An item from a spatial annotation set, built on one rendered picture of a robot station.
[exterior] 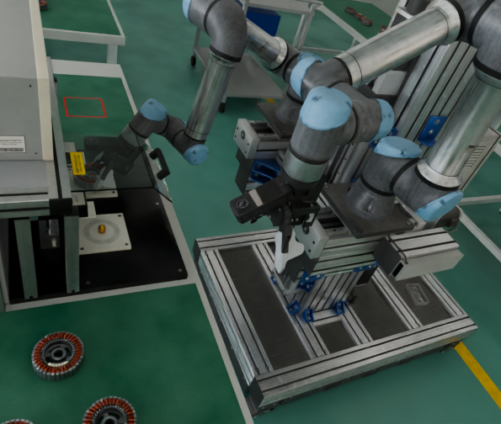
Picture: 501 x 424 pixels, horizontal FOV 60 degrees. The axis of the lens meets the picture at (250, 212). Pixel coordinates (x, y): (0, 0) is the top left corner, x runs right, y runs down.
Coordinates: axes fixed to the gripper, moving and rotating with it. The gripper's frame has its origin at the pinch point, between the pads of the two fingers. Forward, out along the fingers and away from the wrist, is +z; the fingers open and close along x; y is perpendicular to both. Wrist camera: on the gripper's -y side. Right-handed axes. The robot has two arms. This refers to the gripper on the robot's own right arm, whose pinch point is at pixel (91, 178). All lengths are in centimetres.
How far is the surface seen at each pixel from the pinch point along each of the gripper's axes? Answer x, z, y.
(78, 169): -30.2, -21.1, -17.8
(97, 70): 90, 0, 9
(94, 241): -28.4, 1.2, 0.2
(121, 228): -23.2, -2.9, 7.3
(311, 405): -60, 24, 117
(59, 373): -68, 7, -8
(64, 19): 149, 7, -4
